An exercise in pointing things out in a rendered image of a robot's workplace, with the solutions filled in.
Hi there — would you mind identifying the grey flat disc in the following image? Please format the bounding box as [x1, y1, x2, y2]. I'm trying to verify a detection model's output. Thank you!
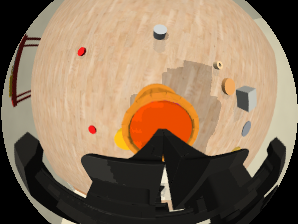
[242, 121, 251, 137]

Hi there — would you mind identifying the grey cylinder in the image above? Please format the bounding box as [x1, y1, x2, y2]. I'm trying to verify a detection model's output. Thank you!
[153, 24, 167, 40]

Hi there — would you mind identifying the orange flat disc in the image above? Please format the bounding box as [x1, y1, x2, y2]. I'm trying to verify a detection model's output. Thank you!
[221, 78, 235, 95]

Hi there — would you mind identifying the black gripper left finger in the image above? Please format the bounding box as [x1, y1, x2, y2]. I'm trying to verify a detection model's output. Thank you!
[81, 128, 165, 205]

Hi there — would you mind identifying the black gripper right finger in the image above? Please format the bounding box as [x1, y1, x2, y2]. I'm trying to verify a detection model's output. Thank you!
[163, 129, 249, 210]

